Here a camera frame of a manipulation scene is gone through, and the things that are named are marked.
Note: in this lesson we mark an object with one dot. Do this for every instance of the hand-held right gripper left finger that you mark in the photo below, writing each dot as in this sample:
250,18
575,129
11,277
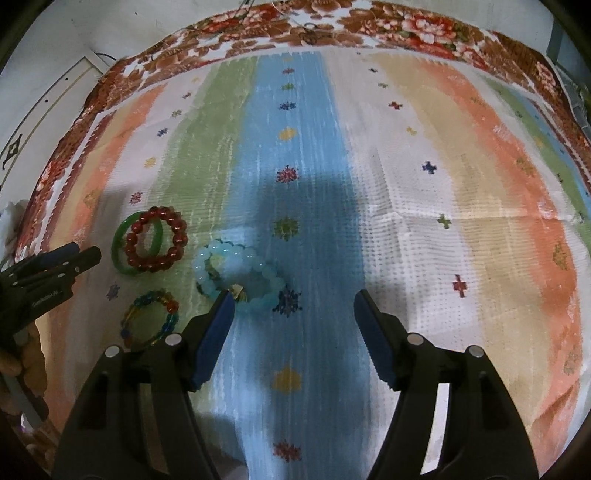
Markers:
216,344

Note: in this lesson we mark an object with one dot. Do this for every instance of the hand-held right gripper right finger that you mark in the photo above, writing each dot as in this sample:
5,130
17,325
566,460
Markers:
375,344

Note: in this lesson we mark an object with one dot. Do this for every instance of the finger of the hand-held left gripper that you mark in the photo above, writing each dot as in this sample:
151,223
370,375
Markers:
64,254
85,262

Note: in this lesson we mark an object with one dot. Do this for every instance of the person's left hand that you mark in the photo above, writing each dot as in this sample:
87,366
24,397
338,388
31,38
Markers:
21,364

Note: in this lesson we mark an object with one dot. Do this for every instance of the green jade bangle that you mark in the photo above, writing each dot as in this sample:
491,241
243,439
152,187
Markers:
121,240

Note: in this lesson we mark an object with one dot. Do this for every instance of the striped pastel woven cloth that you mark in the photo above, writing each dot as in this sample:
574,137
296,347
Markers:
415,194

